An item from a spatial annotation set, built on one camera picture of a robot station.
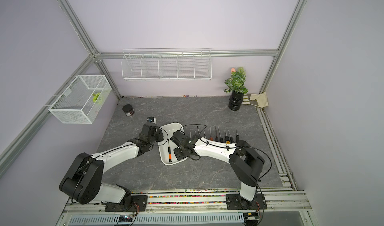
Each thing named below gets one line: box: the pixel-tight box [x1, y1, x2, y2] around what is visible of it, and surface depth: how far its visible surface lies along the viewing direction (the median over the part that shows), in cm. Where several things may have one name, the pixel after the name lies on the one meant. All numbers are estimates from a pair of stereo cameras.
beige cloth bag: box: [247, 91, 269, 108], surface depth 121 cm
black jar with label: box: [122, 104, 135, 116], surface depth 111 cm
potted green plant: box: [223, 66, 249, 111], surface depth 101 cm
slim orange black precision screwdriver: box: [168, 139, 172, 163], surface depth 91 cm
